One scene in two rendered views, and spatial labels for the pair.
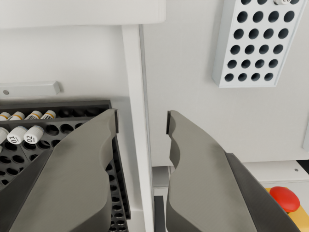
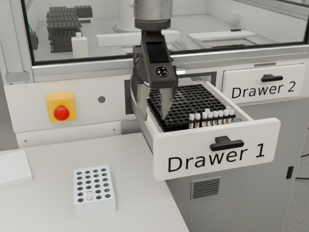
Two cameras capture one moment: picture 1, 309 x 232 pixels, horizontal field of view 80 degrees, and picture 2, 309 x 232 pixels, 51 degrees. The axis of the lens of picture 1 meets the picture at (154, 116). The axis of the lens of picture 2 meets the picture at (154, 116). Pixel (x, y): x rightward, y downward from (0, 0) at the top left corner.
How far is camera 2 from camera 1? 60 cm
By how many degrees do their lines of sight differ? 33
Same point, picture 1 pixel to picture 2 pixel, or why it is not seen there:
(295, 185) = (32, 128)
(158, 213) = (128, 103)
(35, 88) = not seen: hidden behind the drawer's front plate
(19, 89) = not seen: hidden behind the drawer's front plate
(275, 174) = (43, 136)
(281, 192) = (63, 116)
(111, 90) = not seen: hidden behind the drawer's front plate
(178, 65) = (132, 179)
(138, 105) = (155, 130)
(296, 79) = (50, 184)
